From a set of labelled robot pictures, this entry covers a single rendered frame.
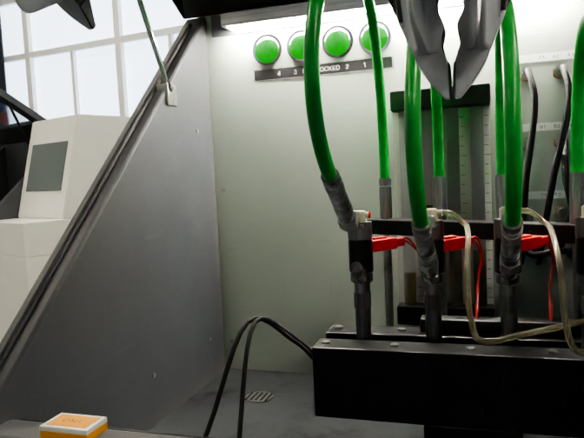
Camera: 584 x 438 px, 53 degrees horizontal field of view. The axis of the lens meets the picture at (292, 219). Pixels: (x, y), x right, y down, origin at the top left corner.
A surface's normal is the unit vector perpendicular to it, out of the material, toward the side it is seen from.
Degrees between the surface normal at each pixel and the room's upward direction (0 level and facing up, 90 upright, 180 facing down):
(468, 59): 90
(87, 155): 90
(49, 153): 76
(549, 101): 90
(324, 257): 90
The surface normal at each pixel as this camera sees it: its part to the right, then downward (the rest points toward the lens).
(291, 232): -0.30, 0.09
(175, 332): 0.95, -0.02
